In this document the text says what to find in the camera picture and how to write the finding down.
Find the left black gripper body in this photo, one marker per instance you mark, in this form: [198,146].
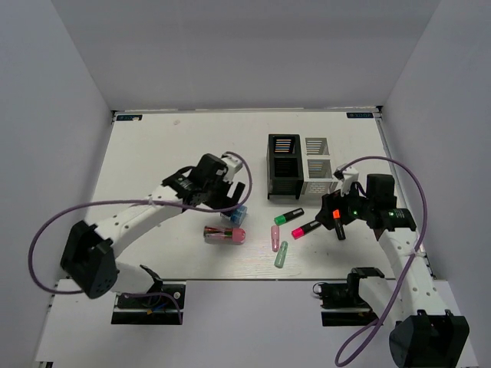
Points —
[217,195]

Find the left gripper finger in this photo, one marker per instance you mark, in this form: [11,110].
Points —
[233,200]
[231,215]

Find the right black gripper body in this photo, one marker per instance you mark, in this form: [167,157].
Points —
[359,205]

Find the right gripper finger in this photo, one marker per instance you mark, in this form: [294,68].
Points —
[323,217]
[342,206]

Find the orange cap black highlighter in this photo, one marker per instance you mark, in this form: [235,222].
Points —
[338,225]

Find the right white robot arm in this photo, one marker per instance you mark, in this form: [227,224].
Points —
[424,332]

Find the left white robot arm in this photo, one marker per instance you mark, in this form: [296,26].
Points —
[91,254]

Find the pink-capped crayon tube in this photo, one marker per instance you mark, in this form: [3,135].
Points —
[231,235]

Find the pink cap black highlighter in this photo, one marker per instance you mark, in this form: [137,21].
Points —
[305,229]

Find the white metal organizer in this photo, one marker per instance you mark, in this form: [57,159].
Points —
[318,167]

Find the green cap black highlighter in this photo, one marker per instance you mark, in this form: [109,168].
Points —
[288,216]

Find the pink translucent eraser pen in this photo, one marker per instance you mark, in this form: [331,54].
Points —
[275,238]

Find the black metal organizer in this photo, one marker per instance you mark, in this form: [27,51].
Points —
[284,165]

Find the green translucent eraser pen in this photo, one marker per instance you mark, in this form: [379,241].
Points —
[281,255]

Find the right blue table label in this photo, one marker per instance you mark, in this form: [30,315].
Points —
[359,115]

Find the blue table label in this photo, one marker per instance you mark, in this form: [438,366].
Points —
[359,115]
[129,117]

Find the left blue table label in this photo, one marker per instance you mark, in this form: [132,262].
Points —
[129,117]

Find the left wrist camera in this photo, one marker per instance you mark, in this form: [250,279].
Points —
[233,164]

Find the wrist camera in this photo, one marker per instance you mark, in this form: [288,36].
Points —
[347,175]
[233,164]

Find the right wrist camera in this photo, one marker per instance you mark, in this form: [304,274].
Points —
[347,175]

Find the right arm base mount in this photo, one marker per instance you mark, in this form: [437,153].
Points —
[339,308]

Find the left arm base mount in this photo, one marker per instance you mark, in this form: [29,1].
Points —
[155,310]

